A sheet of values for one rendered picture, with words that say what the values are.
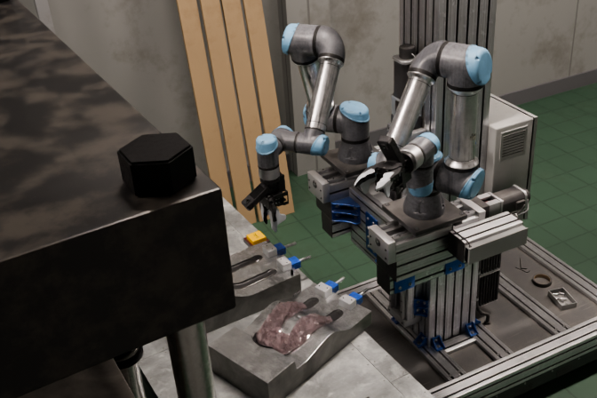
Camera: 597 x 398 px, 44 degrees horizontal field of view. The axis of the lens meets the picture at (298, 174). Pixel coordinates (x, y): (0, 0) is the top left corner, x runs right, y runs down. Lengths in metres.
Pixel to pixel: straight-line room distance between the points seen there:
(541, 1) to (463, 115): 3.67
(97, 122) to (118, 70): 3.34
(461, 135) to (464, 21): 0.44
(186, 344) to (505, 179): 2.12
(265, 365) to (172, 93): 2.69
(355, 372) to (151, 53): 2.71
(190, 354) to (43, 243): 0.33
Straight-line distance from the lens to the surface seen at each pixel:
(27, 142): 1.21
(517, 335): 3.52
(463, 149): 2.52
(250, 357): 2.34
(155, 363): 2.55
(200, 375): 1.19
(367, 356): 2.48
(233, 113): 4.43
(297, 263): 2.72
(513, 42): 6.00
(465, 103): 2.45
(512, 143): 3.01
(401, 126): 2.40
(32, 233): 0.96
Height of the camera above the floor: 2.48
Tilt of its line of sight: 29 degrees down
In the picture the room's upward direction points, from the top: 4 degrees counter-clockwise
